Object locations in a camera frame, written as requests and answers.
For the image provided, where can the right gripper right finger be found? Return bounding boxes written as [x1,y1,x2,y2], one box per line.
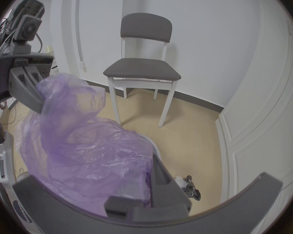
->
[131,154,192,222]

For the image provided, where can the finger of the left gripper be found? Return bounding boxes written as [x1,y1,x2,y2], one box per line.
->
[9,66,46,114]

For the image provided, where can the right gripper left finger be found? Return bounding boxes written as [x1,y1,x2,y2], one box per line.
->
[105,170,151,216]

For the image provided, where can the clear printed wrapper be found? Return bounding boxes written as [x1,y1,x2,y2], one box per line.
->
[174,176,189,188]

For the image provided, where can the black plastic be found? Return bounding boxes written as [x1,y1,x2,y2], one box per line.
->
[182,175,201,201]

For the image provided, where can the purple plastic bag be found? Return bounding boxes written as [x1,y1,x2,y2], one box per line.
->
[15,73,154,208]

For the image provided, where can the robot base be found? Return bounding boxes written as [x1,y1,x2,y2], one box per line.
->
[0,106,23,187]

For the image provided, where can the white trash bin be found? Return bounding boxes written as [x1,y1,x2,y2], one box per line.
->
[137,133,162,163]

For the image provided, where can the white chair grey seat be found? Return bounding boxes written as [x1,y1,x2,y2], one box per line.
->
[103,13,181,127]

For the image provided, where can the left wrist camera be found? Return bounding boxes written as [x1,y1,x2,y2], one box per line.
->
[10,14,43,55]

